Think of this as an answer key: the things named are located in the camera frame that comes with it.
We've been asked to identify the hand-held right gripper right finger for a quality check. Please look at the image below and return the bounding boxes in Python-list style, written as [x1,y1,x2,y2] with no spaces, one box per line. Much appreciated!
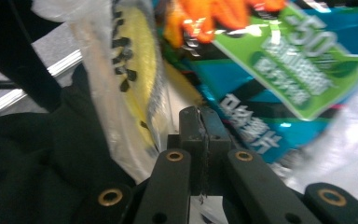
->
[200,106,233,198]

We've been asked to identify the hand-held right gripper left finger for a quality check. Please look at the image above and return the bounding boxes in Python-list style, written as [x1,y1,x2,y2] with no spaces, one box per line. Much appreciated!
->
[167,105,207,198]

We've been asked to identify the blue snack packet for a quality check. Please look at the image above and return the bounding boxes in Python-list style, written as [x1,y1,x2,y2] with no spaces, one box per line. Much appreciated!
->
[154,0,358,176]

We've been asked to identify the clear plastic bag smiley print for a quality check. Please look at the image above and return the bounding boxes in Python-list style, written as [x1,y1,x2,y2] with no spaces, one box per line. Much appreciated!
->
[32,0,207,185]

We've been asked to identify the dark cloth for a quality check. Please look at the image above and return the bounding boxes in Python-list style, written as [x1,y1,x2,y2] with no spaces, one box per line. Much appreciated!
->
[0,63,138,224]

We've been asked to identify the black stand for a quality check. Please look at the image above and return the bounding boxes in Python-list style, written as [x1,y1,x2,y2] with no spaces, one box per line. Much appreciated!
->
[0,0,63,114]

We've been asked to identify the aluminium rail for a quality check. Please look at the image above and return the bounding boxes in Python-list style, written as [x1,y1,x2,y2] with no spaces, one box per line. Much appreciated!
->
[0,49,85,115]

